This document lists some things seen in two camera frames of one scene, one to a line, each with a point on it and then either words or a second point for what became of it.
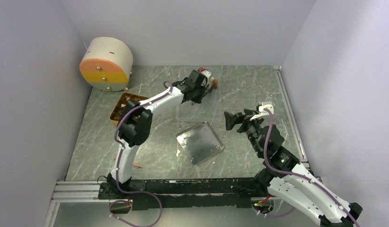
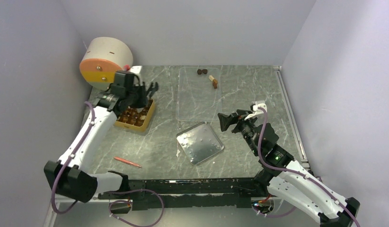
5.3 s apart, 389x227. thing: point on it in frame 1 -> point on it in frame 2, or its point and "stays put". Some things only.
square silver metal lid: x=199 y=142 stays put
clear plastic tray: x=210 y=109 stays put
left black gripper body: x=199 y=93 -> x=137 y=96
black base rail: x=163 y=194 stays put
